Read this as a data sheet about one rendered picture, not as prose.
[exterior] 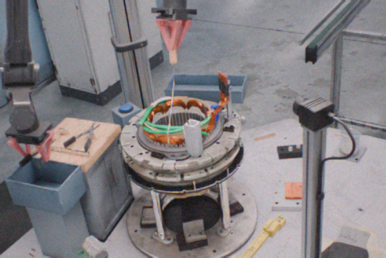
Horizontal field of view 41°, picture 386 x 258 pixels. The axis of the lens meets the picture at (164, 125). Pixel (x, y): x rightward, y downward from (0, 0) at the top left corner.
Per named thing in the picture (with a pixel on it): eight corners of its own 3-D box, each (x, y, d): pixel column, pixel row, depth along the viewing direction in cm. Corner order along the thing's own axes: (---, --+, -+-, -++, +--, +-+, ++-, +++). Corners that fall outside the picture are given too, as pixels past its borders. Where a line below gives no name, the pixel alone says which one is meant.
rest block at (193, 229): (183, 232, 145) (181, 218, 142) (202, 228, 145) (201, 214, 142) (186, 243, 141) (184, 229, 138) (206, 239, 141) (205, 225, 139)
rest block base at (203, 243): (176, 239, 146) (175, 233, 145) (204, 233, 146) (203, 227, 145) (179, 252, 141) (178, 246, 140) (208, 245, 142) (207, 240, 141)
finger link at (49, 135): (48, 170, 129) (38, 139, 124) (24, 166, 132) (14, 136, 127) (61, 153, 135) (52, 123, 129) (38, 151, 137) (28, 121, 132)
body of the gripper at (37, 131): (41, 143, 125) (33, 116, 121) (5, 139, 128) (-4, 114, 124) (54, 127, 130) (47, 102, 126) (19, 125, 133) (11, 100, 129)
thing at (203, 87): (250, 147, 181) (247, 74, 166) (246, 165, 173) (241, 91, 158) (182, 143, 189) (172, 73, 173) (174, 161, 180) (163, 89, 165)
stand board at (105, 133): (85, 172, 137) (84, 165, 136) (28, 161, 145) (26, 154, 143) (121, 131, 152) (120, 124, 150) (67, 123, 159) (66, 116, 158)
